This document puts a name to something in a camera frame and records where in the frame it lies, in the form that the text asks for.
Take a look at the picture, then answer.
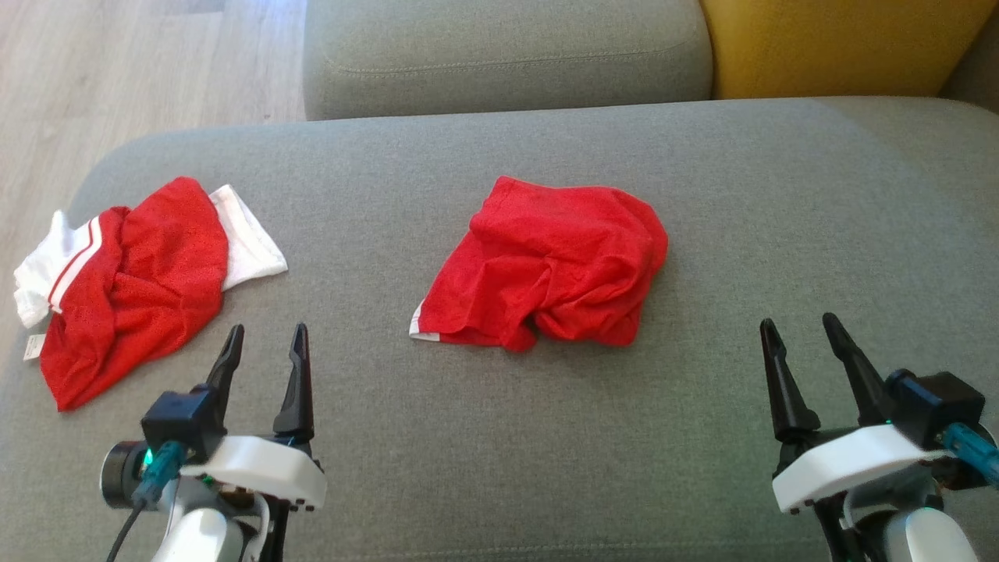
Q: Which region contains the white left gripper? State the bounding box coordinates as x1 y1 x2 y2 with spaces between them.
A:
181 322 327 512

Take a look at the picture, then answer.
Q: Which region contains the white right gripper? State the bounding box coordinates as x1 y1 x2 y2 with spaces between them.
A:
760 312 949 516

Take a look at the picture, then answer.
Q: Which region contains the red white jersey shirt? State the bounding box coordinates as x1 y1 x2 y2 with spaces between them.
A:
13 176 289 412

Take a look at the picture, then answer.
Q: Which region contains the red shorts white trim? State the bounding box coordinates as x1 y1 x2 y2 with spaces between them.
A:
409 176 670 352

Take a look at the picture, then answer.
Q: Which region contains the large grey sofa ottoman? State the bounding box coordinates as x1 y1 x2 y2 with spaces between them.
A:
0 95 999 562

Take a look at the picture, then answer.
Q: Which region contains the yellow sofa backrest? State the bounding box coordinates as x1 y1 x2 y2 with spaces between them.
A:
699 0 999 100

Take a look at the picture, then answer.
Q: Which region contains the grey sofa seat cushion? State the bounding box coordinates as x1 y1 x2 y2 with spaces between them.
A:
303 0 713 122

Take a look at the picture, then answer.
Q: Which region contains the left teal-plug black cable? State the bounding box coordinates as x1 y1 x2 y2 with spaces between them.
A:
105 441 188 562

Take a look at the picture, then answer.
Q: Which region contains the teal-plug black cable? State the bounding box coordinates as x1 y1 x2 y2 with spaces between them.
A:
943 424 999 481
105 441 188 562

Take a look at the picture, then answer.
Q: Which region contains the right teal-plug black cable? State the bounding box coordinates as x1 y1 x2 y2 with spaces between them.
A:
943 424 999 481

